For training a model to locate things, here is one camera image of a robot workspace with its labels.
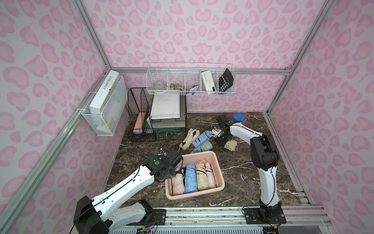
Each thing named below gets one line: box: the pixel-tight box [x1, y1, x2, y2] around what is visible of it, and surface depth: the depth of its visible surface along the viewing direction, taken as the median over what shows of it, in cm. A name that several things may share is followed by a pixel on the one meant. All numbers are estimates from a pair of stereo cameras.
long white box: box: [89, 69, 120, 115], surface depth 72 cm
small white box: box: [201, 69, 217, 92], surface depth 93 cm
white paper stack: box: [150, 94, 181, 120], surface depth 93 cm
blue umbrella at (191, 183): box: [184, 163, 199, 194], surface depth 80 cm
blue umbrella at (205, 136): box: [191, 129, 213, 148], surface depth 102 cm
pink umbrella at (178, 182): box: [171, 167, 187, 196], surface depth 80 cm
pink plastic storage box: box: [165, 150, 225, 200], surface depth 76 cm
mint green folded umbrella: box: [190, 140, 214, 154], surface depth 99 cm
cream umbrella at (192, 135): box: [177, 128, 201, 153], surface depth 100 cm
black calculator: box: [218, 67, 234, 93], surface depth 93 cm
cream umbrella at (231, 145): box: [224, 138, 238, 152], surface depth 97 cm
